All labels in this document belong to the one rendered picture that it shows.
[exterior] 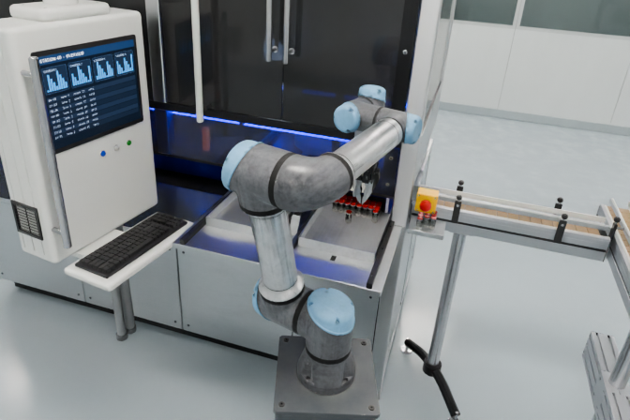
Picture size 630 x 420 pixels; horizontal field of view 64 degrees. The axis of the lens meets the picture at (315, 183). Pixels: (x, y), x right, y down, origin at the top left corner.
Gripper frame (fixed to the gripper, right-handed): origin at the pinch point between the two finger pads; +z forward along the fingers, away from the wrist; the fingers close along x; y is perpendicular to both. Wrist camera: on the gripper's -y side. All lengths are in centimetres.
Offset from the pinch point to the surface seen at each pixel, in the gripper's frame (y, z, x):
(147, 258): 16, 29, -68
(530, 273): -155, 107, 85
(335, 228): -14.5, 20.8, -10.9
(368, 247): -7.0, 21.0, 2.9
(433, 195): -24.2, 5.9, 20.6
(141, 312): -27, 96, -106
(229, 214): -9, 21, -50
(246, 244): 6.4, 21.3, -36.0
